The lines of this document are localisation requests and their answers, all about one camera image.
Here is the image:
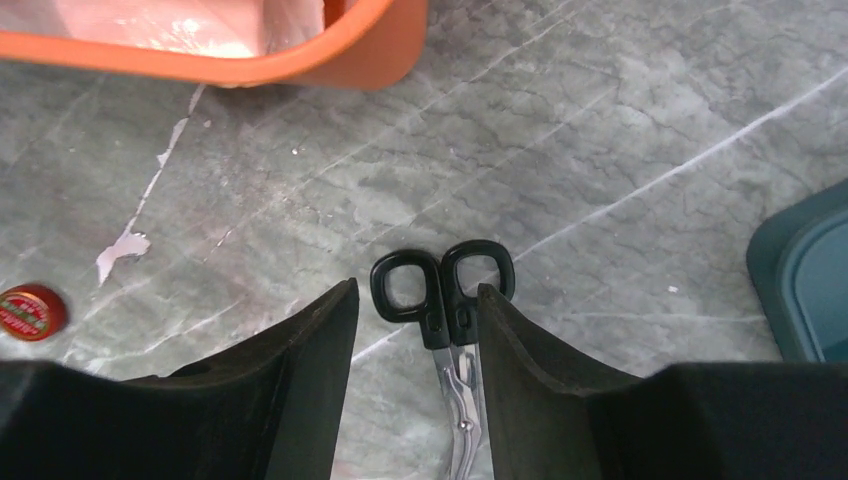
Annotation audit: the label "teal plastic tray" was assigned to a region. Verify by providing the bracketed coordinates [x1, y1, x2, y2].
[746, 181, 847, 363]

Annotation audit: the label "white gauze pack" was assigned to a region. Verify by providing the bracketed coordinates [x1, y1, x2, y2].
[1, 0, 325, 58]

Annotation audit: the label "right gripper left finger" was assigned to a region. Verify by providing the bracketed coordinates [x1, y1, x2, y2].
[1, 278, 359, 479]

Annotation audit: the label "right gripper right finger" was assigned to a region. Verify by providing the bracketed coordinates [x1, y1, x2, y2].
[477, 284, 847, 479]

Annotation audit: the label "orange medicine box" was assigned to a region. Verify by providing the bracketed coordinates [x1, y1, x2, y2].
[1, 1, 428, 90]

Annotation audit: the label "black handled scissors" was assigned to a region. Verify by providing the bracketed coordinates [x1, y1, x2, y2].
[369, 239, 516, 479]

